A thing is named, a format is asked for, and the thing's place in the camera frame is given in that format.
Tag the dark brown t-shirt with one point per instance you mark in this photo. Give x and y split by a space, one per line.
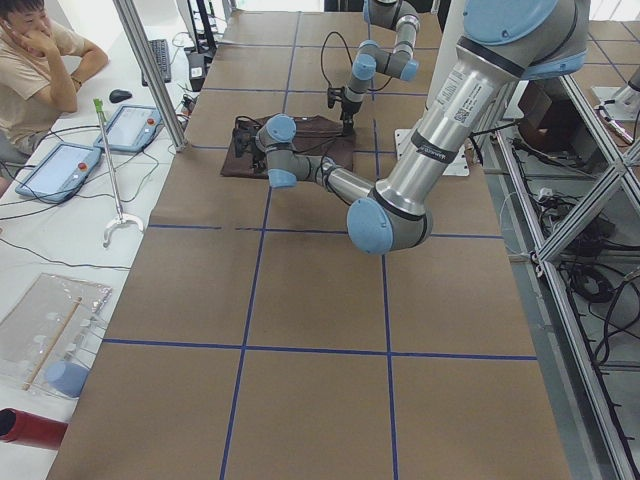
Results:
315 136

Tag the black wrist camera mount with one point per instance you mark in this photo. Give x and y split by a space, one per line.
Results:
244 140
334 95

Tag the black keyboard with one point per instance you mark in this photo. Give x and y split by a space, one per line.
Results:
161 53

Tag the seated person beige shirt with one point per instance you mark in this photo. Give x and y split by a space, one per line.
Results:
43 66

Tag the near blue teach pendant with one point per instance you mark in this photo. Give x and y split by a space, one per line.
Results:
61 174

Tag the far blue teach pendant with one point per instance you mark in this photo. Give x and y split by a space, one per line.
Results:
132 127

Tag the blue teach pendant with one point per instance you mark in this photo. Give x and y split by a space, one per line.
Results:
61 174
132 127

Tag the green grabber tool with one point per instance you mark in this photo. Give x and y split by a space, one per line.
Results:
122 219

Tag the clear plastic bag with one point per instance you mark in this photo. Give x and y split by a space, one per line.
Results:
57 319

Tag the aluminium frame cabinet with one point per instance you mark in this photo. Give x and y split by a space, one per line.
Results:
570 217

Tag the blue plastic cup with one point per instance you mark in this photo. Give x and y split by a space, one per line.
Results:
66 377

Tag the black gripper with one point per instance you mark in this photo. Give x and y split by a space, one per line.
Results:
347 109
258 159

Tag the black computer mouse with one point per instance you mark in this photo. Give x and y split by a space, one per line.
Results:
119 95

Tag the aluminium frame post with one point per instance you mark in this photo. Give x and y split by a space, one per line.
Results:
136 35

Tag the red cylinder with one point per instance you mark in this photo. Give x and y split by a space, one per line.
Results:
27 429

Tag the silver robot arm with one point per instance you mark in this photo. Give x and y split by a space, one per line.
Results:
501 42
399 17

